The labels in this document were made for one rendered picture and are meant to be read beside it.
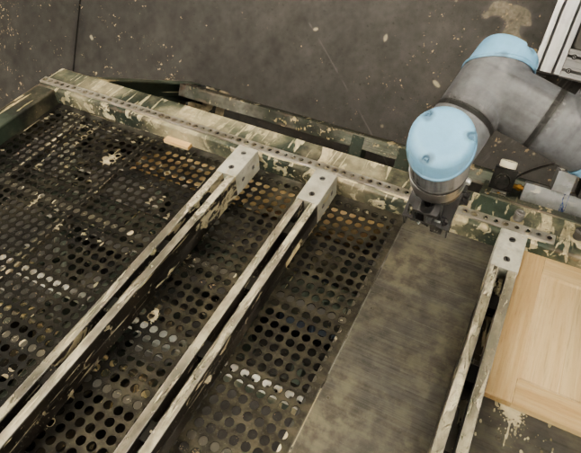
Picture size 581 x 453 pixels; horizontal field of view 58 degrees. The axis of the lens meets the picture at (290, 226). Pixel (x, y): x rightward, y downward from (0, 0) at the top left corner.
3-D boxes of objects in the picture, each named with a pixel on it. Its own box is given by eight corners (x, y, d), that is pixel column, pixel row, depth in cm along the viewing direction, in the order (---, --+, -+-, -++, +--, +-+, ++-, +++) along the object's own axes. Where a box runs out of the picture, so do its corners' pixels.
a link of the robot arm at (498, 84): (556, 93, 66) (508, 164, 65) (477, 50, 69) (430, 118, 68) (580, 63, 58) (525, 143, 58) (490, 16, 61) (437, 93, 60)
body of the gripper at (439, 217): (401, 223, 84) (397, 202, 73) (421, 174, 85) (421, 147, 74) (448, 240, 82) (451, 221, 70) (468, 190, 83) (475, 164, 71)
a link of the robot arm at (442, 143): (497, 117, 57) (453, 182, 56) (486, 154, 67) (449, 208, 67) (433, 85, 59) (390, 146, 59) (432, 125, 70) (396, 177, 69)
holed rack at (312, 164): (555, 236, 126) (556, 235, 126) (553, 244, 125) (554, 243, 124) (46, 77, 179) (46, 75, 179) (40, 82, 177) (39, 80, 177)
